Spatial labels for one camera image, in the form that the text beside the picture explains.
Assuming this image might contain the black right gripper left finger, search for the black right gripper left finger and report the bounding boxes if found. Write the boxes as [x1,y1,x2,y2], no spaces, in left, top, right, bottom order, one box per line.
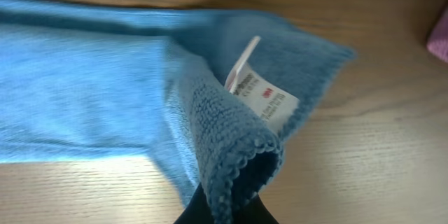
[174,184,214,224]

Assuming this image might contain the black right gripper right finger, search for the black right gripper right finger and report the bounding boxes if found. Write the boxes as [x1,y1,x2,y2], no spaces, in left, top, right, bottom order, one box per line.
[233,195,279,224]

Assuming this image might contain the blue microfiber cloth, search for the blue microfiber cloth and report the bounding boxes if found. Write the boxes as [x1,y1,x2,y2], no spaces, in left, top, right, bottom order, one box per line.
[1,0,354,223]

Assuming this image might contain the loose purple cloth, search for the loose purple cloth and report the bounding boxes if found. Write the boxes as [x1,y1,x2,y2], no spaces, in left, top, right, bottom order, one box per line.
[426,8,447,62]

